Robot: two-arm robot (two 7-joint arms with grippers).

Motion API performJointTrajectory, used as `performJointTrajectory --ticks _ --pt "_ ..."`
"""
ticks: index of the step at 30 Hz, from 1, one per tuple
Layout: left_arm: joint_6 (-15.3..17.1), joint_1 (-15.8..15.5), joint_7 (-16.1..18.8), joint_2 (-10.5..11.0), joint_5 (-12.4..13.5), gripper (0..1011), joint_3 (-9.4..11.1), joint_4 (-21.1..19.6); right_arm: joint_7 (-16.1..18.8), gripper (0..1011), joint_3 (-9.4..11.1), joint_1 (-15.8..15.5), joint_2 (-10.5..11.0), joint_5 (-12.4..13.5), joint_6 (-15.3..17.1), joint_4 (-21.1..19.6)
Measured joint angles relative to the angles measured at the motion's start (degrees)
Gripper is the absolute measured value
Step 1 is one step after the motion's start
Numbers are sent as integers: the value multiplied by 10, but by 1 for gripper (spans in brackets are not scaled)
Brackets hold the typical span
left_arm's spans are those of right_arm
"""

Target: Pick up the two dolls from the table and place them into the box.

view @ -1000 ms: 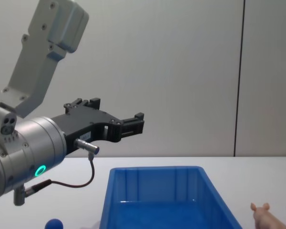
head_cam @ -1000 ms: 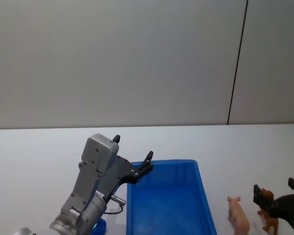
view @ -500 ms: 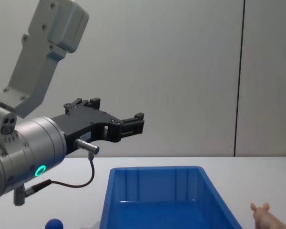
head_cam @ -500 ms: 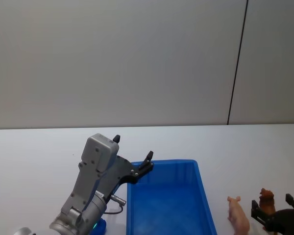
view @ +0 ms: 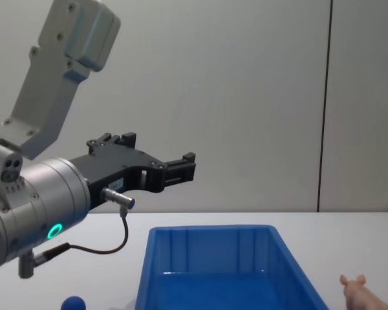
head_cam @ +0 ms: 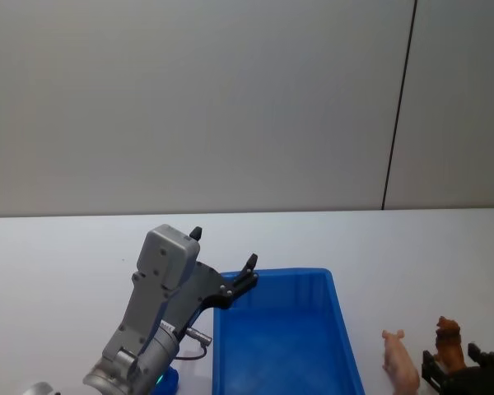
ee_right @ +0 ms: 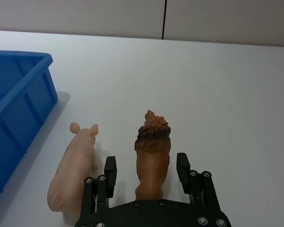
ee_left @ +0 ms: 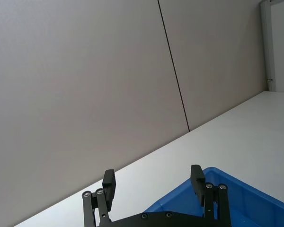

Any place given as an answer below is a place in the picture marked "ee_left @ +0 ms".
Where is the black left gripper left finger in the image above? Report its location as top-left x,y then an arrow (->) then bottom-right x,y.
82,169 -> 117,227

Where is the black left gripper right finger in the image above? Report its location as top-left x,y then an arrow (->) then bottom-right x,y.
190,164 -> 232,227

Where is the blue plastic bin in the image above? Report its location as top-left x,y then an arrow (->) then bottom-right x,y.
143,166 -> 284,227

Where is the pale grey door frame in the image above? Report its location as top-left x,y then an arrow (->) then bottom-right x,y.
259,0 -> 284,92

